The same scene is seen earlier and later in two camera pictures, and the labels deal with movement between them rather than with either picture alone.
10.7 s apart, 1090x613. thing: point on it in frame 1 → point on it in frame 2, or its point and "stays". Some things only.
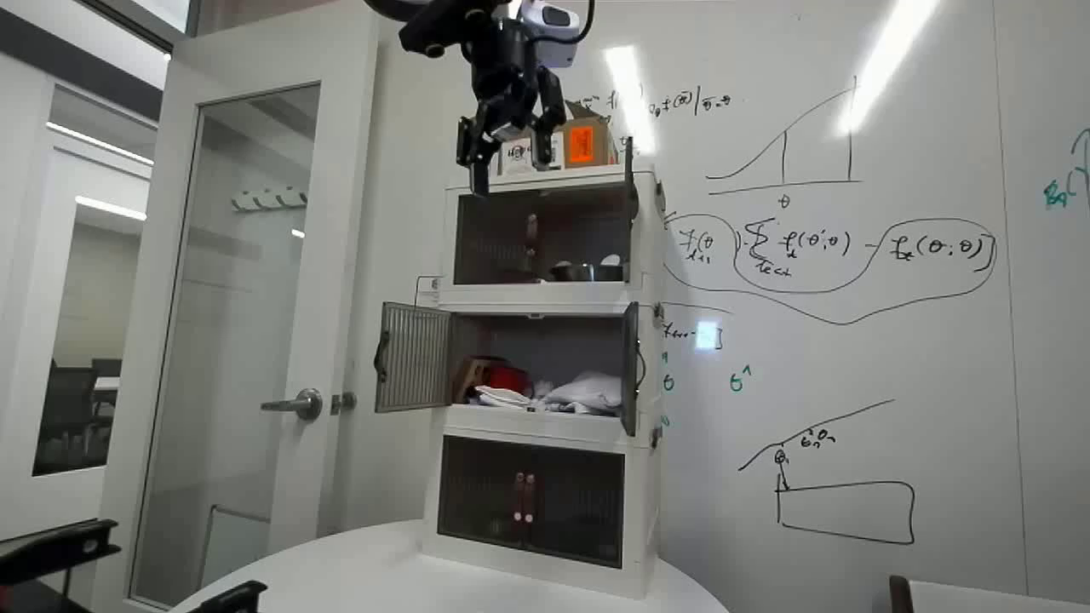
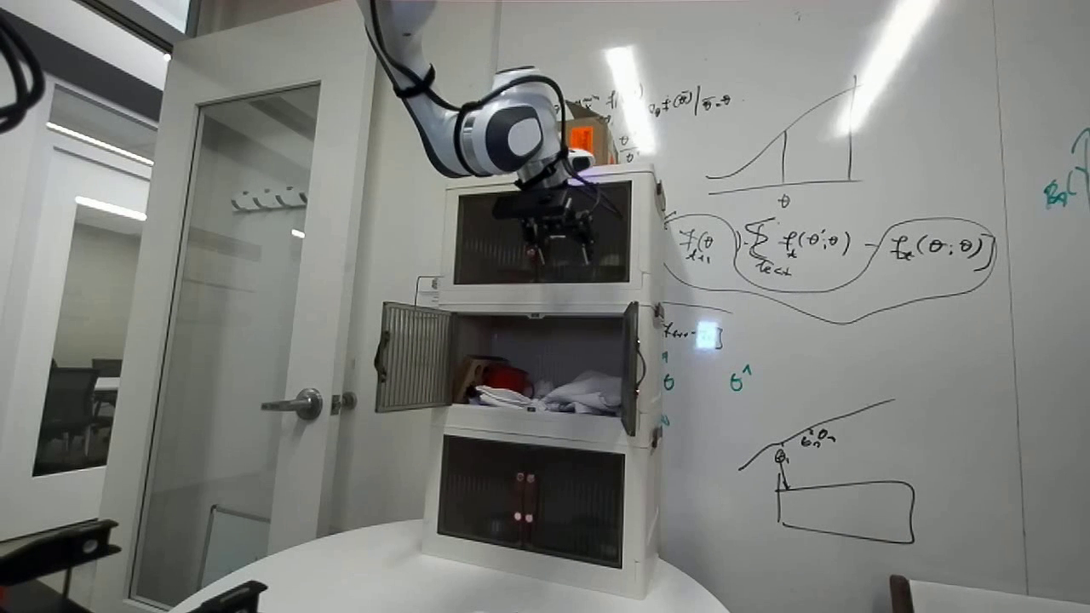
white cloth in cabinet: (570, 392) stays
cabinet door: (415, 357) stays
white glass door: (239, 410) stays
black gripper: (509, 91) → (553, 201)
